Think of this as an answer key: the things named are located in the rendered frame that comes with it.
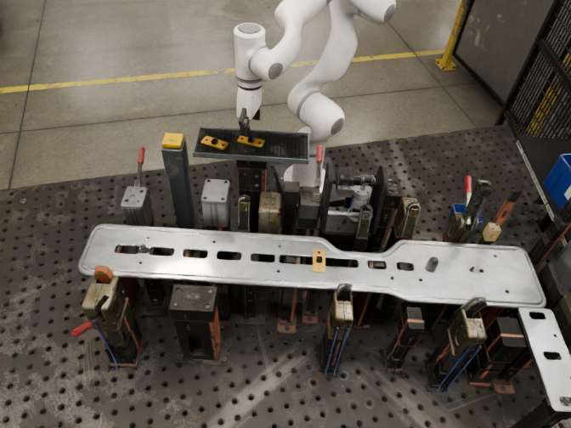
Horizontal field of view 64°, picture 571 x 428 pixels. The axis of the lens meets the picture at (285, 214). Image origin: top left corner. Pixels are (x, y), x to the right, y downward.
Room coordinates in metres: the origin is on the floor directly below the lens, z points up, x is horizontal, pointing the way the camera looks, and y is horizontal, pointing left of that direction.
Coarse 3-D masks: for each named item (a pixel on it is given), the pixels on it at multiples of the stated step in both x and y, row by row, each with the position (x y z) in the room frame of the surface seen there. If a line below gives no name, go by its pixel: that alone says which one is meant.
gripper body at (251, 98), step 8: (240, 88) 1.14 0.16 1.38; (248, 88) 1.13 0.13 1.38; (256, 88) 1.14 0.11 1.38; (240, 96) 1.13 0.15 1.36; (248, 96) 1.12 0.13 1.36; (256, 96) 1.15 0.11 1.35; (240, 104) 1.12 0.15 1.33; (248, 104) 1.12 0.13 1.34; (256, 104) 1.15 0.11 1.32; (240, 112) 1.12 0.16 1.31; (248, 112) 1.12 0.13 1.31
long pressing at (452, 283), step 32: (96, 256) 0.78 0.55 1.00; (128, 256) 0.79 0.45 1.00; (160, 256) 0.80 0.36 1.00; (352, 256) 0.85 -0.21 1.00; (384, 256) 0.86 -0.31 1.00; (416, 256) 0.87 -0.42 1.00; (448, 256) 0.88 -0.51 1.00; (480, 256) 0.89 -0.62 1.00; (512, 256) 0.90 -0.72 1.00; (320, 288) 0.73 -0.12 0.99; (384, 288) 0.75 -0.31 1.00; (416, 288) 0.76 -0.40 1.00; (448, 288) 0.76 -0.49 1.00; (480, 288) 0.77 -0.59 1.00; (512, 288) 0.78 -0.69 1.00
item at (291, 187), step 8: (288, 184) 1.05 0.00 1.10; (296, 184) 1.05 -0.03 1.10; (288, 192) 1.02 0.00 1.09; (296, 192) 1.02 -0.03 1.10; (288, 200) 1.02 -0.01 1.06; (296, 200) 1.02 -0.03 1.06; (288, 208) 1.02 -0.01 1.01; (296, 208) 1.02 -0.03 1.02; (288, 216) 1.02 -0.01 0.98; (288, 224) 1.02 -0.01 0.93; (288, 232) 1.02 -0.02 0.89; (280, 256) 1.02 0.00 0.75
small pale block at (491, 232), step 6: (492, 222) 0.98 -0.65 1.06; (486, 228) 0.97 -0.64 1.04; (492, 228) 0.96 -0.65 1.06; (498, 228) 0.96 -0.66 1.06; (486, 234) 0.95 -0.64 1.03; (492, 234) 0.95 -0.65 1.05; (498, 234) 0.95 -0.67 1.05; (480, 240) 0.97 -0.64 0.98; (486, 240) 0.95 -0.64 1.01; (492, 240) 0.95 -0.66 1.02
